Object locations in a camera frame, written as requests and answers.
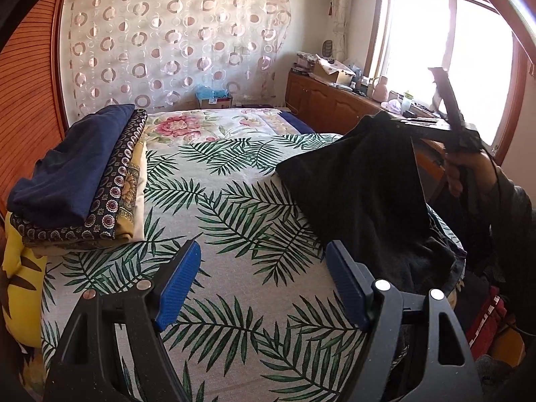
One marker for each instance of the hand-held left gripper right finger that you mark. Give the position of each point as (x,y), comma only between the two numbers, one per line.
(345,280)

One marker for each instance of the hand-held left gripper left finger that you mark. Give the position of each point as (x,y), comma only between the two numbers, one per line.
(180,284)

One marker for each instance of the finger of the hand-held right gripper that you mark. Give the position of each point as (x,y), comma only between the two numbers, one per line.
(444,92)
(423,123)

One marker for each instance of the black t-shirt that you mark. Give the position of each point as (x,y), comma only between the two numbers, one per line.
(360,184)

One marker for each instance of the person's right hand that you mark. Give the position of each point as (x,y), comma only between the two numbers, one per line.
(481,171)

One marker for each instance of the green cap bottle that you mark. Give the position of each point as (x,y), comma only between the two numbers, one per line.
(406,104)

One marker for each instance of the pink kettle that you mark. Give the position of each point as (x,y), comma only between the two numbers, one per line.
(380,90)

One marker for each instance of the leaf print bed sheet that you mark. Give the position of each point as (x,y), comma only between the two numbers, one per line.
(234,217)

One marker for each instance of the long wooden cabinet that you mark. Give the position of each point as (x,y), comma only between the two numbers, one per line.
(331,109)

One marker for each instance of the yellow folded garment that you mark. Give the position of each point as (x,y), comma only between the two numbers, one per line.
(134,201)

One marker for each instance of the open cardboard box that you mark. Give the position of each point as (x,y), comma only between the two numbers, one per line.
(335,76)

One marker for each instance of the dark floral patterned folded garment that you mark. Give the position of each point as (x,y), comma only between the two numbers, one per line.
(113,192)

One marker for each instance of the navy blue blanket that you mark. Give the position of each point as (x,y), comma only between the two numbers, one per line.
(299,123)

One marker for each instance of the sheer window curtain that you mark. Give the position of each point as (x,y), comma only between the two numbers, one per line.
(343,12)

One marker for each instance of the stack of boxes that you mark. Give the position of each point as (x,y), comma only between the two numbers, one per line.
(303,62)

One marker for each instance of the red striped bag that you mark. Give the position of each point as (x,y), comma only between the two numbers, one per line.
(485,318)

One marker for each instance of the yellow pillow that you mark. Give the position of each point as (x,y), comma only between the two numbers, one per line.
(21,284)

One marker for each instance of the floral rose blanket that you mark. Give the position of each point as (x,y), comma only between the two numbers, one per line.
(188,123)

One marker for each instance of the navy folded garment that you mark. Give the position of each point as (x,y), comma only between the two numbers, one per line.
(71,163)

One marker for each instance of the small printed cardboard box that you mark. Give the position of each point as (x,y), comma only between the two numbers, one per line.
(217,102)

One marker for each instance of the blue plastic bag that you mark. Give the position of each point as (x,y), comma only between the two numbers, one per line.
(209,92)

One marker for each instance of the sheer circle pattern curtain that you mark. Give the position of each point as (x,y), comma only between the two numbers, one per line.
(176,42)

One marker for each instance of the slatted wooden wardrobe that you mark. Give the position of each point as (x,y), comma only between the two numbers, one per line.
(29,92)

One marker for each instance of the wooden frame window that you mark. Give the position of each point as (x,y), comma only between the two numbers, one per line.
(418,42)

